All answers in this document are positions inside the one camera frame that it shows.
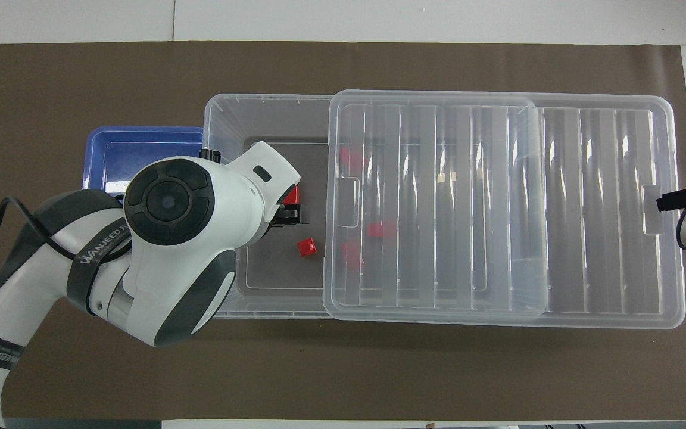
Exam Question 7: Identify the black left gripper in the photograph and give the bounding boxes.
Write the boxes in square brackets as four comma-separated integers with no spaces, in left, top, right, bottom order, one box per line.
[261,203,309,234]

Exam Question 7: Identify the clear ribbed plastic lid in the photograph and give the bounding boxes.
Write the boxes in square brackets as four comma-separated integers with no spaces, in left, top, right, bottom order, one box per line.
[322,89,686,329]

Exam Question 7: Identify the clear plastic storage box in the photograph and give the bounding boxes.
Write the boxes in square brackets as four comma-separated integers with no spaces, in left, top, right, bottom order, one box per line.
[203,92,549,319]

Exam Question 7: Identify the blue plastic tray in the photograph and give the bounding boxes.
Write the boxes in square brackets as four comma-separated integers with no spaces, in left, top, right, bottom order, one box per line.
[83,125,205,200]

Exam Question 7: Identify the brown paper table mat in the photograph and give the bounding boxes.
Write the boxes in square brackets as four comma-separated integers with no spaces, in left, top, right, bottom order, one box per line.
[0,41,686,421]

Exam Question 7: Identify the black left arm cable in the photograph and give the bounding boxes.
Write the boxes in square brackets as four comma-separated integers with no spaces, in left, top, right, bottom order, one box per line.
[0,197,135,281]

